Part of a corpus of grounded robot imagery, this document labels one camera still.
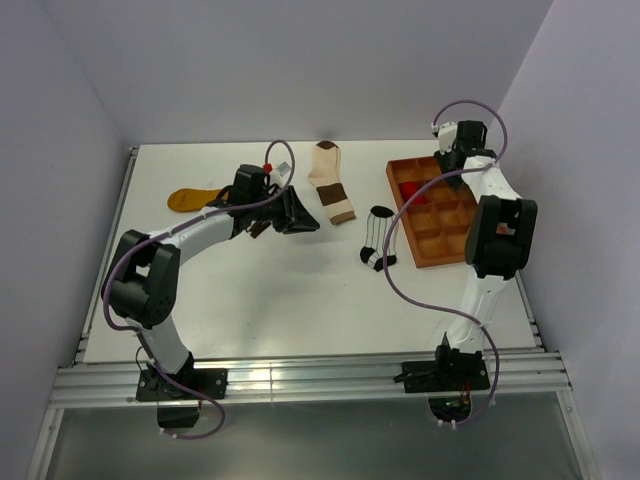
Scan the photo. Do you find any red christmas sock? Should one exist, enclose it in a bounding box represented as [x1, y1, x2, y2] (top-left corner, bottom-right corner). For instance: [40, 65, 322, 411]
[398, 181, 426, 205]

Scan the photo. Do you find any aluminium front rail frame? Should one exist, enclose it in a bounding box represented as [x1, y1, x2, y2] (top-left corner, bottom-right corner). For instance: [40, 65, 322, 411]
[48, 349, 572, 409]

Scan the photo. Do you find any purple cable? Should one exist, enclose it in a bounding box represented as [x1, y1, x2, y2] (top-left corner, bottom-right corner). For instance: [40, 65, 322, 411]
[382, 99, 510, 426]
[101, 139, 299, 441]

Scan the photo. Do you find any orange wooden compartment tray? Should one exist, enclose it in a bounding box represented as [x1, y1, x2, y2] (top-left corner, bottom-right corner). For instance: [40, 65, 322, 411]
[386, 157, 477, 268]

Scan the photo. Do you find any mustard yellow striped sock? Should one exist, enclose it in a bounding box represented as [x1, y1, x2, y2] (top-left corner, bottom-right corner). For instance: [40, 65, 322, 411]
[166, 187, 266, 241]

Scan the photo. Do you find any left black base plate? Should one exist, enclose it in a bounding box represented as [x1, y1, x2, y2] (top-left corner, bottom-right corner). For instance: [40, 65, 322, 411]
[135, 368, 228, 402]

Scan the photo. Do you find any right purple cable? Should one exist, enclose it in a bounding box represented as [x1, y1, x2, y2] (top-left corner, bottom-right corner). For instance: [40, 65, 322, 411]
[382, 99, 510, 426]

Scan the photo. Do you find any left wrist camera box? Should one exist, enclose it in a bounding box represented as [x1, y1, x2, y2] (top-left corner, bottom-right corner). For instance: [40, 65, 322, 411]
[263, 162, 291, 186]

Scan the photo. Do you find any white black striped sock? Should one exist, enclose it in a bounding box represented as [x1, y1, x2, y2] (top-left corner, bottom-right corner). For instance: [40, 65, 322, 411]
[359, 205, 394, 272]

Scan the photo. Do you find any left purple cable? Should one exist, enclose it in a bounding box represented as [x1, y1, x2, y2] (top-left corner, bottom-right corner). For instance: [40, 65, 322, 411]
[101, 139, 299, 441]

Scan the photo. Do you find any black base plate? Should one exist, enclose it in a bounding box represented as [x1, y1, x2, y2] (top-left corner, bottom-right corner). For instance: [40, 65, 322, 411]
[393, 361, 491, 393]
[135, 368, 228, 402]

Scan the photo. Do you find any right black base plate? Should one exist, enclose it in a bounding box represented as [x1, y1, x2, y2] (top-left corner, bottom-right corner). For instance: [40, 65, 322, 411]
[393, 361, 491, 393]

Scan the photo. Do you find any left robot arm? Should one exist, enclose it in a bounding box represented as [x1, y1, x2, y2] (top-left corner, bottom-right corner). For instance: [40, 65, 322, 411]
[101, 164, 320, 399]

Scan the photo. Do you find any cream brown block sock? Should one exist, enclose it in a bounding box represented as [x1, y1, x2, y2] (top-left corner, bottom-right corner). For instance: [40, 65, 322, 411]
[308, 140, 356, 226]

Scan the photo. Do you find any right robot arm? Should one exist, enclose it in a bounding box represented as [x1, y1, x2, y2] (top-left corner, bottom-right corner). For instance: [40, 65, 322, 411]
[432, 120, 538, 390]

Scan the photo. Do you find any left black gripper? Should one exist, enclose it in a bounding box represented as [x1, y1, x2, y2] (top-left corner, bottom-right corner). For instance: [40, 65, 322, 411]
[250, 186, 320, 236]

